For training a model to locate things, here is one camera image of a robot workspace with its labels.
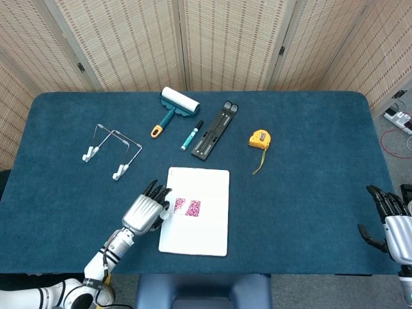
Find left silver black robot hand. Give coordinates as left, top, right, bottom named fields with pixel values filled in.
left=121, top=179, right=173, bottom=237

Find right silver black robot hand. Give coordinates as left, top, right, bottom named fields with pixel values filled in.
left=357, top=184, right=412, bottom=265

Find pink patterned card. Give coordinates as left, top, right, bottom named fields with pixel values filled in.
left=173, top=197, right=202, bottom=218

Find blue padded robot base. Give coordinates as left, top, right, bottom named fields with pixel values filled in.
left=135, top=273, right=273, bottom=309

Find white board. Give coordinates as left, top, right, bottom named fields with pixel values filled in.
left=158, top=166, right=231, bottom=258

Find teal marker pen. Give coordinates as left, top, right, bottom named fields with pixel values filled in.
left=180, top=120, right=205, bottom=151

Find blue table cover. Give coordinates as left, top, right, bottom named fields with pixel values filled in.
left=0, top=91, right=398, bottom=276

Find black folded laptop stand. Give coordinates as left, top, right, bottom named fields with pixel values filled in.
left=191, top=100, right=239, bottom=160

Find white power strip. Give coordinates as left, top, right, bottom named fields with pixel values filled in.
left=382, top=107, right=412, bottom=136

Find teal lint roller orange tip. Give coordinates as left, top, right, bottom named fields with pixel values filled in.
left=151, top=86, right=201, bottom=139

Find yellow tape measure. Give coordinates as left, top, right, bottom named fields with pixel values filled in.
left=248, top=129, right=272, bottom=176

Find bamboo folding screen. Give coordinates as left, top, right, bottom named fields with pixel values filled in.
left=0, top=0, right=412, bottom=173

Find metal wire stand white feet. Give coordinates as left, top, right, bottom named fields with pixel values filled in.
left=81, top=123, right=144, bottom=182

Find red cable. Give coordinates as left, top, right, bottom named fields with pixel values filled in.
left=380, top=128, right=412, bottom=160

